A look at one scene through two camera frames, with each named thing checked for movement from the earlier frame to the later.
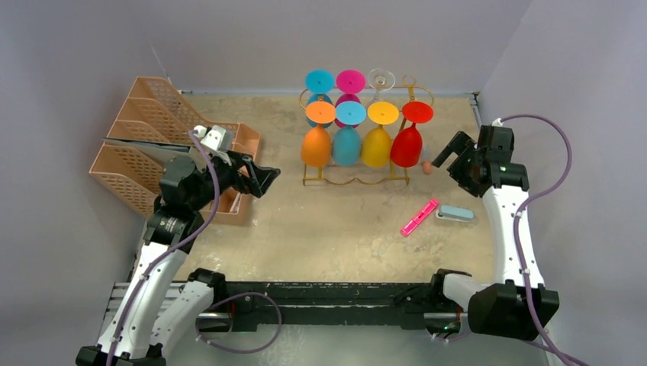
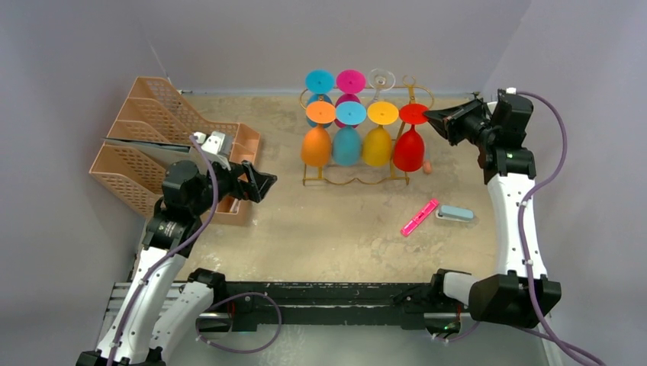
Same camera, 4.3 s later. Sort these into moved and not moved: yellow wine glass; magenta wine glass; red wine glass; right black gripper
Moved: right black gripper
Not moved: red wine glass; yellow wine glass; magenta wine glass
